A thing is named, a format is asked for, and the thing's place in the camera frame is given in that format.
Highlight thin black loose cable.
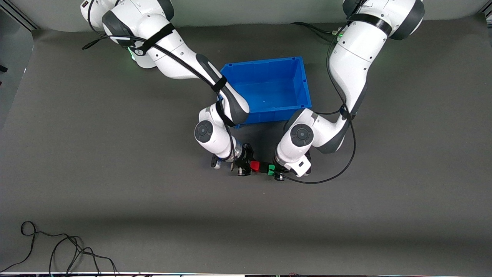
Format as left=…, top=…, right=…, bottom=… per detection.
left=0, top=221, right=83, bottom=273
left=49, top=235, right=118, bottom=277

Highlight dark grey table mat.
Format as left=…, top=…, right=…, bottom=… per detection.
left=0, top=13, right=492, bottom=276

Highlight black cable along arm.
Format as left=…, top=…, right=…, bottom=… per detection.
left=81, top=0, right=237, bottom=172
left=283, top=0, right=357, bottom=184

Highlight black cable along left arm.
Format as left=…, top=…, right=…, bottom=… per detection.
left=283, top=0, right=357, bottom=184

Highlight blue plastic storage bin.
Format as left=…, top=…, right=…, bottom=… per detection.
left=220, top=57, right=312, bottom=126

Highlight aluminium frame rail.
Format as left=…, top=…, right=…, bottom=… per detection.
left=2, top=0, right=40, bottom=31

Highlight black left arm base cables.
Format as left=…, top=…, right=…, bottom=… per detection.
left=289, top=21, right=341, bottom=39

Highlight black cable along right arm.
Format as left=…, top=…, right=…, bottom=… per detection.
left=81, top=0, right=237, bottom=172

